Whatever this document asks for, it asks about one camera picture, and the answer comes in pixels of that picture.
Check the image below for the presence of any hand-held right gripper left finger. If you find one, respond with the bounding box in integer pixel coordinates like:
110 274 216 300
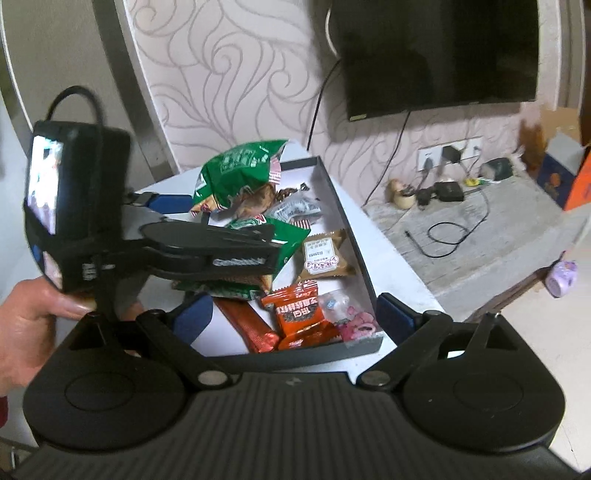
54 292 241 390

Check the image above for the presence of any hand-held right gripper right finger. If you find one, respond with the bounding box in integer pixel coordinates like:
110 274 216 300
357 292 537 389

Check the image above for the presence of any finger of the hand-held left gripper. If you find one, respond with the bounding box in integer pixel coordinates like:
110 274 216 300
124 191 193 216
202 225 283 254

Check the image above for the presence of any clear peanut packet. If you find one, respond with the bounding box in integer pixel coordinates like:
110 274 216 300
230 182 279 221

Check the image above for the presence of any torn green snack bag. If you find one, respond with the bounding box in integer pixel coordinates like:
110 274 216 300
172 214 312 302

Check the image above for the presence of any pink candy packet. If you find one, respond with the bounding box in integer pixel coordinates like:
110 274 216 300
318 290 380 345

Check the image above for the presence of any clear grey snack packet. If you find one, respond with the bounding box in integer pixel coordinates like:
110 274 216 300
267 193 322 225

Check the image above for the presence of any long orange stick packet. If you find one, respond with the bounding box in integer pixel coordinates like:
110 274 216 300
213 296 281 354

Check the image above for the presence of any brown candy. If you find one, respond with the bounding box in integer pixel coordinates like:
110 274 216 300
276 183 311 205

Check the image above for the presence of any yellow-brown pastry packet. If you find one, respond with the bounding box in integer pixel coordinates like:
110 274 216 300
297 228 357 281

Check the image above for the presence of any square orange snack packet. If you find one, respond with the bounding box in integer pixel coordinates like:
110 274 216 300
261 282 341 350

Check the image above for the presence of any black box white inside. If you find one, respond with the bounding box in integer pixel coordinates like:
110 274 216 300
202 155 385 371

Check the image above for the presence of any person's left hand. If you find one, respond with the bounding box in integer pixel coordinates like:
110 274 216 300
0 276 100 398

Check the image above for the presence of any round beige ornament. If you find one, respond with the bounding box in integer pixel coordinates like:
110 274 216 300
387 178 417 209

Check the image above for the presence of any stone television cabinet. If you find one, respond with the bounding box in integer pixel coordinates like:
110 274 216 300
361 164 591 319

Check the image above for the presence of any silver framed door panel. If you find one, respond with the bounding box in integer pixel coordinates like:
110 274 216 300
91 0 178 178

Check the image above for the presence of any small black router box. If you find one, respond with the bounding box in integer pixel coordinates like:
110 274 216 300
433 181 465 204

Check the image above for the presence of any purple toy cup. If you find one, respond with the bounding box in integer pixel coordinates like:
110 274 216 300
546 259 580 299

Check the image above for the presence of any grey green small device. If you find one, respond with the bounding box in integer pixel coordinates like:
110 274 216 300
479 157 512 182

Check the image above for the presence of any brown plush toy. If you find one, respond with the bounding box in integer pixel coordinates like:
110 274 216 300
521 117 546 170

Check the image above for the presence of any orange and blue carton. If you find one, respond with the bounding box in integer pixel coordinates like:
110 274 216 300
537 133 591 212

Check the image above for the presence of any looped black cable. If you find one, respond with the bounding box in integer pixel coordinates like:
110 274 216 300
404 188 491 260

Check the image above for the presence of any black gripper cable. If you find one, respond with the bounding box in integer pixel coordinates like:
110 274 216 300
45 86 105 126

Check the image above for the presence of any black television cable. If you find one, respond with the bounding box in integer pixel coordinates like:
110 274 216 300
306 59 343 149
361 110 411 209

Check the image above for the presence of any white wall outlet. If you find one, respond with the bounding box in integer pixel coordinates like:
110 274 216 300
417 136 484 172

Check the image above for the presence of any black wall television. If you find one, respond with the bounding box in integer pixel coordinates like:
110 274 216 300
329 0 541 123

